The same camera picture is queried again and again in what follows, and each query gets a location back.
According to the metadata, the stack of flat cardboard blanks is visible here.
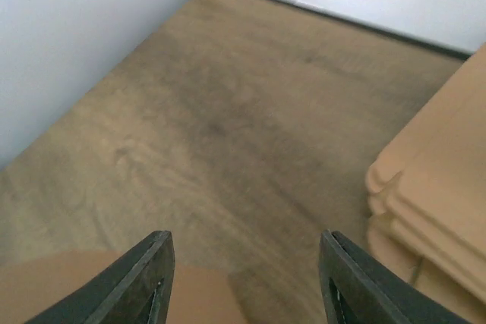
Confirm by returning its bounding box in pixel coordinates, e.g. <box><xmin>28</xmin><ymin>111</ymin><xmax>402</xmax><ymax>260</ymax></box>
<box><xmin>365</xmin><ymin>48</ymin><xmax>485</xmax><ymax>323</ymax></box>

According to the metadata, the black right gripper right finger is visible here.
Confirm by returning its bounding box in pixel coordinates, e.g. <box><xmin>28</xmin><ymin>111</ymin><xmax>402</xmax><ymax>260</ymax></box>
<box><xmin>318</xmin><ymin>230</ymin><xmax>467</xmax><ymax>324</ymax></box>

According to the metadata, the cardboard box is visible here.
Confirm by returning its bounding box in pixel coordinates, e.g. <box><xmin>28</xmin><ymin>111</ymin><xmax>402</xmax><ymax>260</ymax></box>
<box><xmin>1</xmin><ymin>242</ymin><xmax>247</xmax><ymax>323</ymax></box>

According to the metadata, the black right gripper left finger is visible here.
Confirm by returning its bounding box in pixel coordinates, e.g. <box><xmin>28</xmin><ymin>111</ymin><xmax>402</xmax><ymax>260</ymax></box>
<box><xmin>28</xmin><ymin>231</ymin><xmax>175</xmax><ymax>323</ymax></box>

